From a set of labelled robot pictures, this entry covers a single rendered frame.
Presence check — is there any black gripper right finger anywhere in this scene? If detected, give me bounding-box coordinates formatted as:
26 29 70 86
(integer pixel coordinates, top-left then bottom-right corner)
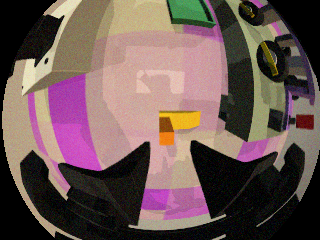
189 140 279 219

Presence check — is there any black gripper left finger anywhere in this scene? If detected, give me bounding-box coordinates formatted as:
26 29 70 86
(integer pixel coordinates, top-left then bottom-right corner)
57 141 151 227

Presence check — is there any yellow chock with orange handle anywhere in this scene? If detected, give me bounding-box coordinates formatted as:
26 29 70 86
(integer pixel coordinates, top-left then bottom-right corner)
160 111 201 145

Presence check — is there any red-headed pin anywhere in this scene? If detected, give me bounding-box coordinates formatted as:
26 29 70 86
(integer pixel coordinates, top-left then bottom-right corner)
288 113 313 129

